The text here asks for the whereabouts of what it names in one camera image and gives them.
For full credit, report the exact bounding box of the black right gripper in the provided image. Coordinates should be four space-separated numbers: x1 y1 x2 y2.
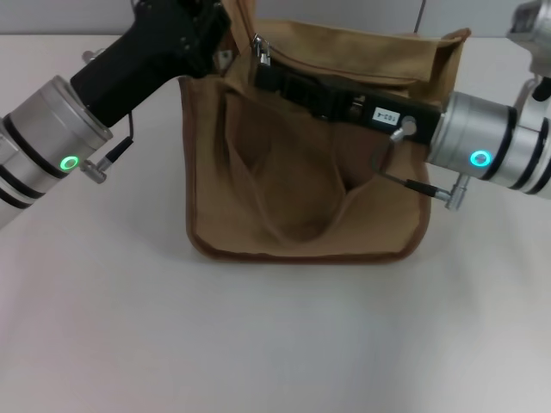
254 64 443 145

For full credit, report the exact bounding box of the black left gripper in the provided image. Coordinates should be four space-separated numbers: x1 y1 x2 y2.
69 0 232 128

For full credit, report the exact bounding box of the silver zipper pull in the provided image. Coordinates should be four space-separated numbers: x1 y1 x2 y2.
251 34 274 68

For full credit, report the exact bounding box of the khaki canvas food bag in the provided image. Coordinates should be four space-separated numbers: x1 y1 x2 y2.
178 0 472 264

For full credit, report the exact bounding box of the left gripper cable with plug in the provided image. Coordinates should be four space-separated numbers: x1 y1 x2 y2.
83 111 137 186

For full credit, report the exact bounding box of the gripper cable with plug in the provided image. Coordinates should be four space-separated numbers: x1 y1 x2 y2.
371 117 471 211
83 111 137 186

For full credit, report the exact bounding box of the right gripper cable with plug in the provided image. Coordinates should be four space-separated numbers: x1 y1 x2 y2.
371 117 471 211

